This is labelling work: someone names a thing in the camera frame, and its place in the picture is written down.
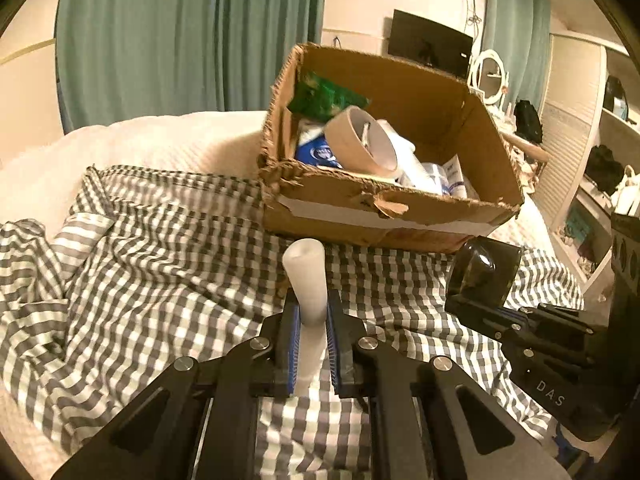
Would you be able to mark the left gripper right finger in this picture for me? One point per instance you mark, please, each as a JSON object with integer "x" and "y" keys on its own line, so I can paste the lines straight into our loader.
{"x": 428, "y": 420}

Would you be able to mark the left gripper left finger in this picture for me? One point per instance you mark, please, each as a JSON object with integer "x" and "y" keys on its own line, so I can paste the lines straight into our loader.
{"x": 197, "y": 420}

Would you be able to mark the black square object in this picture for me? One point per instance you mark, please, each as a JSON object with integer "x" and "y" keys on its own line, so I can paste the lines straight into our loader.
{"x": 483, "y": 273}

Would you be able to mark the white cylinder bottle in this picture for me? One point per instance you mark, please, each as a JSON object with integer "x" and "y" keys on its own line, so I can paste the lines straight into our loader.
{"x": 304, "y": 263}

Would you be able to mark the white purple tube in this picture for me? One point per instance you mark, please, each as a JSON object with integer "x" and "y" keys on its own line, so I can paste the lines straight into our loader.
{"x": 455, "y": 178}

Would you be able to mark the brown tape roll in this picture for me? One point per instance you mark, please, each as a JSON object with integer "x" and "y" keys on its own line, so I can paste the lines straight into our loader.
{"x": 361, "y": 145}

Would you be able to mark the blue white tissue pack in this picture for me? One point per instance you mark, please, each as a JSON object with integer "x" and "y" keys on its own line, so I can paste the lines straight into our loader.
{"x": 313, "y": 149}

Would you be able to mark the grey checked cloth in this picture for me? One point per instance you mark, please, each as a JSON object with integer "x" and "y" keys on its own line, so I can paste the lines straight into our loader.
{"x": 150, "y": 265}

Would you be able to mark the white louvered wardrobe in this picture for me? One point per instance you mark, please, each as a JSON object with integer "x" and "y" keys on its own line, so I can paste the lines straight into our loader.
{"x": 591, "y": 100}

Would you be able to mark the wooden chair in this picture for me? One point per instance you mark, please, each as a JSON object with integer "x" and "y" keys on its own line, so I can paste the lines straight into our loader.
{"x": 528, "y": 160}

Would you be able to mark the brown cardboard box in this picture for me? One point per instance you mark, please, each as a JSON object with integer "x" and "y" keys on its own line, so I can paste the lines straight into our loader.
{"x": 435, "y": 111}

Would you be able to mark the black backpack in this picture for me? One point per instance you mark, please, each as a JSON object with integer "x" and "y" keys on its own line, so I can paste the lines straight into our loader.
{"x": 528, "y": 125}

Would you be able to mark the cream quilted blanket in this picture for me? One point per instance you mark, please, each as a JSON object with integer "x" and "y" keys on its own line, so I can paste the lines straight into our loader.
{"x": 317, "y": 436}

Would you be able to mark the white oval vanity mirror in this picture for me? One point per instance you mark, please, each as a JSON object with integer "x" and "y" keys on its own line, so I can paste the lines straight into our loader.
{"x": 489, "y": 78}

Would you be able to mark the green snack packet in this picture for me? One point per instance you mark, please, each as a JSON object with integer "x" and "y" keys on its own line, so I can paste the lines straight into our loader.
{"x": 321, "y": 99}

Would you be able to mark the right green curtain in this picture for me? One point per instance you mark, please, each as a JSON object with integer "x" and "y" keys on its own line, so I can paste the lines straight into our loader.
{"x": 519, "y": 31}

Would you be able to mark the large green curtain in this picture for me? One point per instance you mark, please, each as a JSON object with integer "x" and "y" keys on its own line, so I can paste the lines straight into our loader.
{"x": 122, "y": 59}

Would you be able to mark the black wall television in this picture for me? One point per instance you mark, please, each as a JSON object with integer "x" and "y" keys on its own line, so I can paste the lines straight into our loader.
{"x": 430, "y": 44}

